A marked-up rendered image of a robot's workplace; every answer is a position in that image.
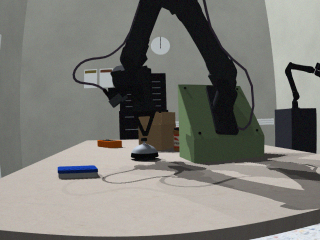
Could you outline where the brown cardboard box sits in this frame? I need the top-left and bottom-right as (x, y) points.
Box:
(138, 112), (176, 151)

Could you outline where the orange multimeter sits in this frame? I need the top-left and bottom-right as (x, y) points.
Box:
(97, 139), (122, 148)

